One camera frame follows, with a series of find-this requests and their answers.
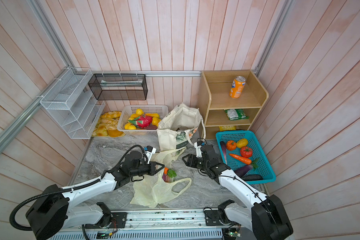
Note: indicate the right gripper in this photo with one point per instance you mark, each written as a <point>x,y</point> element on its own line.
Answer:
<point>191,159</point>

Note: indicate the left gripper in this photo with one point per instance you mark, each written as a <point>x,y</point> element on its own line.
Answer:
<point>152,170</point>

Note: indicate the purple onion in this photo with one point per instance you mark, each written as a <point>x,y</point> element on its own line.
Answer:
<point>166,178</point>

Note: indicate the yellow plastic bag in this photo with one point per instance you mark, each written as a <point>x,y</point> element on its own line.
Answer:
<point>153,190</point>

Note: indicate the canvas tote bag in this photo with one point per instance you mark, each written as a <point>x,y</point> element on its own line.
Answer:
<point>177,128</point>

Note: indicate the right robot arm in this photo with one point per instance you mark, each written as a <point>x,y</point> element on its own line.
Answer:
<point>264,215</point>

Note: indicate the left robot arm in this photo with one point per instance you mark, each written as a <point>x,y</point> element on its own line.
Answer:
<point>58,208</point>

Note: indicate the long thin eggplant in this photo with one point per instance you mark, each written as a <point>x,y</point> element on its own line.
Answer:
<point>224,151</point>

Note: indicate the orange pumpkin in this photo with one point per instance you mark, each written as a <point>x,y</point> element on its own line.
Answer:
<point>231,145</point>

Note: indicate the yellow snack packet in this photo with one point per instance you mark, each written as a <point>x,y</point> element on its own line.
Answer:
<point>227,128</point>

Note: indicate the dragon fruit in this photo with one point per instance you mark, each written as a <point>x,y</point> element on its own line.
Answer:
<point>141,122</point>

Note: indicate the purple eggplant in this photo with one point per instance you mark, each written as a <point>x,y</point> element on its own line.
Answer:
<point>243,170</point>

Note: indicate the teal plastic basket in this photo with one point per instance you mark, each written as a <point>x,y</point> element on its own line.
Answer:
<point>262,165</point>

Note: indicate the yellow bell pepper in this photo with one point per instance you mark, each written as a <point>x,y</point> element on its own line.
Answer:
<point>242,143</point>

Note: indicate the red tomato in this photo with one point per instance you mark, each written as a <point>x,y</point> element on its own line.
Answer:
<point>246,152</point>

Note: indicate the dark cucumber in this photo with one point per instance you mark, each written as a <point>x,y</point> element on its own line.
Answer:
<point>252,178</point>

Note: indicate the green snack packet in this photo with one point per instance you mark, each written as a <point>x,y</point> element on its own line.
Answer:
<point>236,114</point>

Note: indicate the wooden shelf unit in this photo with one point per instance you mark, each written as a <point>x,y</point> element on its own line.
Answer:
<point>214,99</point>

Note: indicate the orange soda can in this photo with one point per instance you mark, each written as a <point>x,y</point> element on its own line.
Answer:
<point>237,87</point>

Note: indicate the black mesh basket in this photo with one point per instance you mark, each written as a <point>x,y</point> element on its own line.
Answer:
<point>119,87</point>

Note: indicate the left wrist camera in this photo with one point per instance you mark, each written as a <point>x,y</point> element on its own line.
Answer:
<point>149,151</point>

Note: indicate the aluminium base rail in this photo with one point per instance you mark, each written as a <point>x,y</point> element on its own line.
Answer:
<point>161,224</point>

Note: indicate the white wire rack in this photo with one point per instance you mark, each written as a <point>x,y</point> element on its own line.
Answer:
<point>72,104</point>

